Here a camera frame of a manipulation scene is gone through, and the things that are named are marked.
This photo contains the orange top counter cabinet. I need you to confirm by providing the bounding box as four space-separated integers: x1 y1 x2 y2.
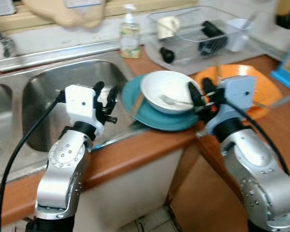
0 53 290 232

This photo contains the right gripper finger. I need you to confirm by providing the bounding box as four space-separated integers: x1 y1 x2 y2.
202 77 218 100
188 81 205 113

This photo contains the orange plastic bowl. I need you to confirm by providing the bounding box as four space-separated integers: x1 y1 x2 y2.
191 64 283 121

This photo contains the wooden stick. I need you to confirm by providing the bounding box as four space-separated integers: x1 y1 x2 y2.
130 92 146 117

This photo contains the black bottle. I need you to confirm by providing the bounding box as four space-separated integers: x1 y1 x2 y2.
198 20 228 57

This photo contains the cream mug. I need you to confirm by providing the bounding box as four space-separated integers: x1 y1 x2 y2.
157 16 181 41

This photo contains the utensil in cutlery holder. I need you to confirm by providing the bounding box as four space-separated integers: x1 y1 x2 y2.
242 14 257 30

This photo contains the black hanging spatula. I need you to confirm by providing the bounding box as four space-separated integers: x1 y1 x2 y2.
275 0 290 30

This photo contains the grey drain tray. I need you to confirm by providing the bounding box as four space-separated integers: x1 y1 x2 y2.
144 36 281 76

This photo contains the metal sink faucet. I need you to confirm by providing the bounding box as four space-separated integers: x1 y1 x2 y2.
0 14 18 59

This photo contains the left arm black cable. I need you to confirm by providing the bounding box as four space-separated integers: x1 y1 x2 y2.
0 92 67 232

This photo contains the small black cap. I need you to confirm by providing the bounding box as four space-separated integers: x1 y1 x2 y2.
159 47 176 65

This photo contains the white bowl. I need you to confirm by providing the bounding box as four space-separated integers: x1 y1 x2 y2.
140 71 203 115

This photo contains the teal plate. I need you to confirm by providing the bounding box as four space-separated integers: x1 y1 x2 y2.
121 73 204 132

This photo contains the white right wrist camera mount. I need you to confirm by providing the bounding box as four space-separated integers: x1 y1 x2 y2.
205 75 257 135

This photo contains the beige plastic container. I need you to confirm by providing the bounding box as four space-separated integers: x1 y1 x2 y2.
22 0 107 29

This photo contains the clear soap pump bottle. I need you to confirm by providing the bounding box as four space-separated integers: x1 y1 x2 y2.
119 4 141 60

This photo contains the white cutlery holder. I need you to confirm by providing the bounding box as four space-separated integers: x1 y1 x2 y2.
226 18 255 53

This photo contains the stainless steel sink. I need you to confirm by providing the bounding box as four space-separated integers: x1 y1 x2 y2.
0 41 151 190

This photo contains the blue box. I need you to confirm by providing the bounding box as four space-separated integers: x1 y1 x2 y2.
272 39 290 93

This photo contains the wire dish rack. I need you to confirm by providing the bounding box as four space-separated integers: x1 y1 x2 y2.
147 6 255 66

